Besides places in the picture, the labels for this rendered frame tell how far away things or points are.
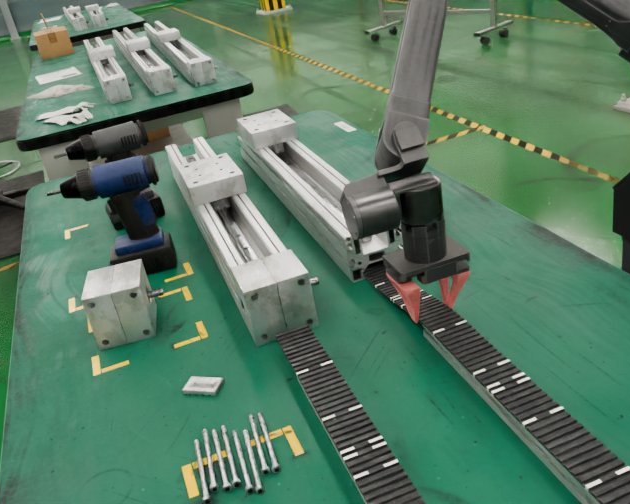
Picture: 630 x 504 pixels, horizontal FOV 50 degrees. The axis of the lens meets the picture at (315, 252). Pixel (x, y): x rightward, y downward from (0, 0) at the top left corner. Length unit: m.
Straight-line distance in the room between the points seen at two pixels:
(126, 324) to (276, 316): 0.25
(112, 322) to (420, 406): 0.51
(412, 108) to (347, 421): 0.41
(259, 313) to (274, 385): 0.12
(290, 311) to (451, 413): 0.30
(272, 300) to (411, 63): 0.39
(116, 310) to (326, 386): 0.39
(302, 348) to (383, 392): 0.13
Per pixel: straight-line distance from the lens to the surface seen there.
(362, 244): 1.14
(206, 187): 1.33
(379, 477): 0.73
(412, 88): 0.93
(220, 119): 2.81
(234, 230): 1.26
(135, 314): 1.09
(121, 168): 1.25
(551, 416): 0.79
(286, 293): 0.98
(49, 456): 0.96
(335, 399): 0.83
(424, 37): 0.99
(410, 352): 0.94
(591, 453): 0.75
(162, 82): 2.87
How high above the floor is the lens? 1.34
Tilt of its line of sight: 27 degrees down
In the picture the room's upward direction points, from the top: 11 degrees counter-clockwise
